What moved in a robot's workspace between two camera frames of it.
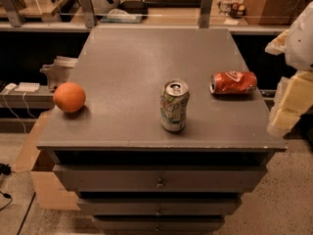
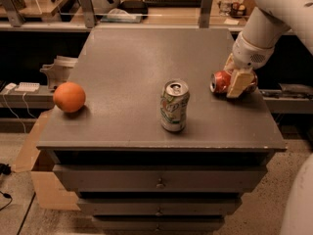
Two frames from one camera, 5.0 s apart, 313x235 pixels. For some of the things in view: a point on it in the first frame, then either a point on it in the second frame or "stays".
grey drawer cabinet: [127, 172] stays
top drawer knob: [159, 184] stays
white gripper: [301, 43] to [249, 55]
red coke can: [234, 82] stays
